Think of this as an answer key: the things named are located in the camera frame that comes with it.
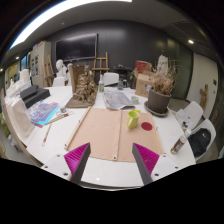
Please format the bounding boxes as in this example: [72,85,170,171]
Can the green spray bottle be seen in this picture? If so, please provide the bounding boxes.
[98,74,105,93]

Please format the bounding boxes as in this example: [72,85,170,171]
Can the beige cabinet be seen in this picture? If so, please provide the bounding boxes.
[29,40,53,88]

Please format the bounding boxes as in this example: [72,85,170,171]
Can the black flat boxes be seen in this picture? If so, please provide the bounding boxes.
[19,84,51,110]

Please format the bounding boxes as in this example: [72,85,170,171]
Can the red box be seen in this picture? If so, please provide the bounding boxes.
[134,59,153,74]

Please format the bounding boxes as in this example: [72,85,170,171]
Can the black wall screen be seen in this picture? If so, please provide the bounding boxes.
[55,32,99,63]

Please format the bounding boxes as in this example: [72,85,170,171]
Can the flat round red coaster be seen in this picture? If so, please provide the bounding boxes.
[140,121,154,132]

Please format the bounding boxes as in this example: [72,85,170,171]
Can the papers on chair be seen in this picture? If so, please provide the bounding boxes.
[175,109,192,129]

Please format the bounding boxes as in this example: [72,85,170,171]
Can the black backpack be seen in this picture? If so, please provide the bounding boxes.
[187,127,212,158]

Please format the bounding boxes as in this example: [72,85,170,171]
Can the grey plant saucer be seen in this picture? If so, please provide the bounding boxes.
[143,100,170,118]

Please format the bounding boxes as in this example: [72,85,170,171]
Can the white standing statue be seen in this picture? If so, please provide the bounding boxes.
[156,54,170,76]

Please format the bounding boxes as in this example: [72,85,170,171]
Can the yellow-green mug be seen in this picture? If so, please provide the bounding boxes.
[125,109,142,130]

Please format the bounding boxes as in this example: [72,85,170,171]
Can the wooden easel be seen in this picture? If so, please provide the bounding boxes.
[92,51,111,80]

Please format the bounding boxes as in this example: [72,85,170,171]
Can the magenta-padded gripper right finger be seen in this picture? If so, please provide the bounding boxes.
[131,142,183,186]

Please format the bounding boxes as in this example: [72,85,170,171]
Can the white chair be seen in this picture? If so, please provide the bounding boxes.
[185,118,218,162]
[102,72,120,87]
[174,100,204,132]

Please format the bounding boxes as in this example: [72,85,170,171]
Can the colourful printed book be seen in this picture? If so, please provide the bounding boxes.
[27,101,61,128]

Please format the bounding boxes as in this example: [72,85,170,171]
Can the long ceiling light strip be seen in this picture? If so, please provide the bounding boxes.
[9,0,133,50]

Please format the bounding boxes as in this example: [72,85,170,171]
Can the beige canvas sheet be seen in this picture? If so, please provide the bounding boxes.
[63,105,165,163]

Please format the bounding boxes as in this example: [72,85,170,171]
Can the thin wooden stick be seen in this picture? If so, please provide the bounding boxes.
[41,123,53,147]

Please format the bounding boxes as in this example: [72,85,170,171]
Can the cardboard box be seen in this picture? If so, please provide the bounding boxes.
[134,71,156,99]

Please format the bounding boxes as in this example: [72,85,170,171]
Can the wooden wall figure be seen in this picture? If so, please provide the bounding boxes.
[199,83,210,111]

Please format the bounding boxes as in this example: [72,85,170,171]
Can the dried plant in grey pot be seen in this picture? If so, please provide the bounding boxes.
[146,59,182,115]

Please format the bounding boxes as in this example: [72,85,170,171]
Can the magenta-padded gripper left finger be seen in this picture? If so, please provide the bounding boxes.
[40,142,92,184]

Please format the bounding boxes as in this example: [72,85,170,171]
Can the white bust figure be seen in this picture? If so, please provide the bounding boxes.
[54,59,68,80]

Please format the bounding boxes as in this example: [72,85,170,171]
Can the open grey newspaper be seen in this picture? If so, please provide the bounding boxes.
[102,89,136,111]

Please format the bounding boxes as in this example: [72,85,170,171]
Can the clear plastic bag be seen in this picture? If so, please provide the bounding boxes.
[4,96,36,140]

